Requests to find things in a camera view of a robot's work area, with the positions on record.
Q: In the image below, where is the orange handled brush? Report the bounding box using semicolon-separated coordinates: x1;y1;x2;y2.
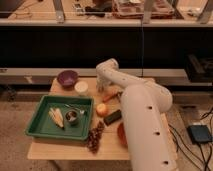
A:
102;91;123;103

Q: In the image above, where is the purple bowl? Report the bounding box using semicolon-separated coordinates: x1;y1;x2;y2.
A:
57;70;78;87

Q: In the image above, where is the green plastic tray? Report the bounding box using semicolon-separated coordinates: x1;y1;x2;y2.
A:
25;95;94;141

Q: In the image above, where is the small metal cup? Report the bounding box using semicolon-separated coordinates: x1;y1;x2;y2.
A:
65;110;78;126

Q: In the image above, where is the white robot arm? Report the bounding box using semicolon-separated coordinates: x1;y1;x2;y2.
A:
96;58;177;171

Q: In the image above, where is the orange brown bowl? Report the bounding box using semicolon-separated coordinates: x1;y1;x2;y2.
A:
117;122;128;147

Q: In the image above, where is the bunch of dark grapes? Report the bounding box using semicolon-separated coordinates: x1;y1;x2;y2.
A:
87;121;105;154

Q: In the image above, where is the yellow orange apple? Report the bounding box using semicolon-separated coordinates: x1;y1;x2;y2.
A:
96;103;108;117

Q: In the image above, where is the white cup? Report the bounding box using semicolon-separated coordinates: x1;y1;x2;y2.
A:
74;81;88;96

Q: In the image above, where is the metal spoon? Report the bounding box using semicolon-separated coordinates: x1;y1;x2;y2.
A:
65;104;86;115

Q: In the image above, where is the corn cob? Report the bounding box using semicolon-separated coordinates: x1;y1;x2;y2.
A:
48;108;64;128

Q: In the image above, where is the black rectangular block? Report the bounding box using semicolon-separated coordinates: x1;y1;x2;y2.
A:
103;110;121;126

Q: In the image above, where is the black foot pedal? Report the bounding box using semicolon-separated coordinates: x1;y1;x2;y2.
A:
187;125;212;144

